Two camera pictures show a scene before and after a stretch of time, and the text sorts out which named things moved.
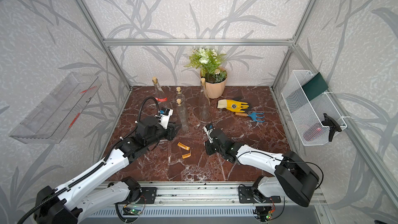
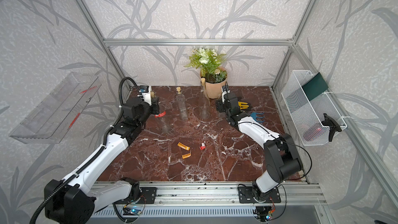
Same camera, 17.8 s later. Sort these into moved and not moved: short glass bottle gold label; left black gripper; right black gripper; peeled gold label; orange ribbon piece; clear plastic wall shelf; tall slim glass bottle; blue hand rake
Moved: left black gripper; right black gripper
Not moved: blue hand rake; peeled gold label; clear plastic wall shelf; short glass bottle gold label; tall slim glass bottle; orange ribbon piece
